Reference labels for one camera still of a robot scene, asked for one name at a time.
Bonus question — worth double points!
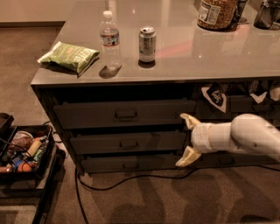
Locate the dark stemmed glass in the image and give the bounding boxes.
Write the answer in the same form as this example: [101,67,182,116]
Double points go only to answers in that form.
[232,0,248,23]

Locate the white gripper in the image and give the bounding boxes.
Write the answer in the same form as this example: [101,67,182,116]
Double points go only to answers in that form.
[175,113,234,167]

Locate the large popcorn jar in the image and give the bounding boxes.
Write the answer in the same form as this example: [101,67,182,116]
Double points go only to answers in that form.
[197,0,237,31]

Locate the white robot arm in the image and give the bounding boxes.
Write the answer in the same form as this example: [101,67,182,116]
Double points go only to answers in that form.
[176,113,280,167]

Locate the clear plastic water bottle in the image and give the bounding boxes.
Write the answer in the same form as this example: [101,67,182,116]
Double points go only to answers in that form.
[100,10,122,70]

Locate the dark glass pitcher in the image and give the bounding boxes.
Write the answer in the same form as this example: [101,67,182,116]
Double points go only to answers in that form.
[254,0,279,30]

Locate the green chip bag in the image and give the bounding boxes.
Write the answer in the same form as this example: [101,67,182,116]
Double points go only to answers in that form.
[38,41,100,75]

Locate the silver soda can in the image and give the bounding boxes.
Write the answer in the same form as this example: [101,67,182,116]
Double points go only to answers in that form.
[139,26,157,63]

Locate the grey drawer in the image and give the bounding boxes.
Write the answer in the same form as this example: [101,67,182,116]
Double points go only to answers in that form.
[195,95,280,120]
[53,99,196,130]
[70,131,186,155]
[80,154,179,173]
[192,153,277,168]

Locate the black floor cable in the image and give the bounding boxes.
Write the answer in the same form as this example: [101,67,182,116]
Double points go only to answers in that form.
[74,164,280,224]

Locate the grey counter cabinet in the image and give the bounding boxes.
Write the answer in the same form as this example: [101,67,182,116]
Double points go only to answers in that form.
[31,0,280,174]

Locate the black bin of items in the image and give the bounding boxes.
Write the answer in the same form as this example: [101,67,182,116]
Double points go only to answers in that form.
[0,125,54,180]

